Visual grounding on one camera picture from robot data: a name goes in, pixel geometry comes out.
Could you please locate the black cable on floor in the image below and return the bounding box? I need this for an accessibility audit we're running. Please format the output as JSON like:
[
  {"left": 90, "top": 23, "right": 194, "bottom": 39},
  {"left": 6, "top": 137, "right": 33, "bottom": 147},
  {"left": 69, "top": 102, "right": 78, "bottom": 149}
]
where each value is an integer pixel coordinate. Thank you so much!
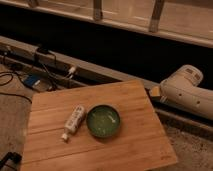
[{"left": 0, "top": 71, "right": 33, "bottom": 104}]

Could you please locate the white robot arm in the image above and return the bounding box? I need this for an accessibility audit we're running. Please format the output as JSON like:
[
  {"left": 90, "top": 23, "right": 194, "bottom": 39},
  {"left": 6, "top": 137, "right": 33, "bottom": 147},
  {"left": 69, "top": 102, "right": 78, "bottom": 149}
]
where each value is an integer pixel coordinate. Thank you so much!
[{"left": 149, "top": 65, "right": 213, "bottom": 120}]

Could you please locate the grey metal rail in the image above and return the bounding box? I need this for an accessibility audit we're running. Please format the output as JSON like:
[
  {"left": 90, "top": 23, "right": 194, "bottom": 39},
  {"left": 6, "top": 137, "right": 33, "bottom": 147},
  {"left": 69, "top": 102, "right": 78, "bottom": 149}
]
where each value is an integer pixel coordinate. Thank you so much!
[{"left": 0, "top": 36, "right": 213, "bottom": 127}]

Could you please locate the green ceramic bowl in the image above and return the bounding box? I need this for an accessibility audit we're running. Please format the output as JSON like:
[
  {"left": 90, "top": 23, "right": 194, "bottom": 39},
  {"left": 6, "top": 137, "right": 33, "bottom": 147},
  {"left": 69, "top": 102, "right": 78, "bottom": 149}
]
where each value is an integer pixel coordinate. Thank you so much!
[{"left": 86, "top": 105, "right": 121, "bottom": 138}]

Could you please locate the white plug connector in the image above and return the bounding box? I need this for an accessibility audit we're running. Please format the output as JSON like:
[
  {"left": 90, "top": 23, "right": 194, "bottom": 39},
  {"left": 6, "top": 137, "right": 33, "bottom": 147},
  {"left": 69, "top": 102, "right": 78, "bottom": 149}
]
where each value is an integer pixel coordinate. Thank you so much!
[{"left": 66, "top": 66, "right": 77, "bottom": 79}]

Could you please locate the black clamp at corner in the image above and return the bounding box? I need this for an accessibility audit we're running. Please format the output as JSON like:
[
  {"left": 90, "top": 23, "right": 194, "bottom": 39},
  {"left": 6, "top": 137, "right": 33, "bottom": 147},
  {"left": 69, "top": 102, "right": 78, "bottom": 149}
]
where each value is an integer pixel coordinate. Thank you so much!
[{"left": 0, "top": 152, "right": 22, "bottom": 170}]

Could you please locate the black power adapter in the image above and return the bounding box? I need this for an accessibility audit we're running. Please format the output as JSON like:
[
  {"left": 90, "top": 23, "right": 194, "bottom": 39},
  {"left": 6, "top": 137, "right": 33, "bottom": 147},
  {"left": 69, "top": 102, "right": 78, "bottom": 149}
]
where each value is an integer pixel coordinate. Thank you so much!
[{"left": 36, "top": 47, "right": 50, "bottom": 55}]

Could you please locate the wooden cutting board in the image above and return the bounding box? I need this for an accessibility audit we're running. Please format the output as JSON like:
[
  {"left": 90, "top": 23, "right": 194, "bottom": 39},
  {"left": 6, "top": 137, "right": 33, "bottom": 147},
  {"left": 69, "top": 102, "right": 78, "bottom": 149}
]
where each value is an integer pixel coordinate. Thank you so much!
[{"left": 21, "top": 80, "right": 177, "bottom": 171}]

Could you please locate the blue device on floor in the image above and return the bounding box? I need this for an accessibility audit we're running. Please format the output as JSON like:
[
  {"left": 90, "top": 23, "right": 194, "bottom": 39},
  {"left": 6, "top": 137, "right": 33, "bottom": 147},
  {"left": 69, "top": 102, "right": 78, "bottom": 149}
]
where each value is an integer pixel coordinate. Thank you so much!
[{"left": 23, "top": 75, "right": 41, "bottom": 88}]

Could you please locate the white plastic bottle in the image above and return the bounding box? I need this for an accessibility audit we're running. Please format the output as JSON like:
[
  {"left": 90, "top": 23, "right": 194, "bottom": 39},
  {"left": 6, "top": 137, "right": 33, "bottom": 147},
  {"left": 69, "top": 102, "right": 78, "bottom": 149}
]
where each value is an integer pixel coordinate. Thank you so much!
[{"left": 61, "top": 105, "right": 86, "bottom": 142}]

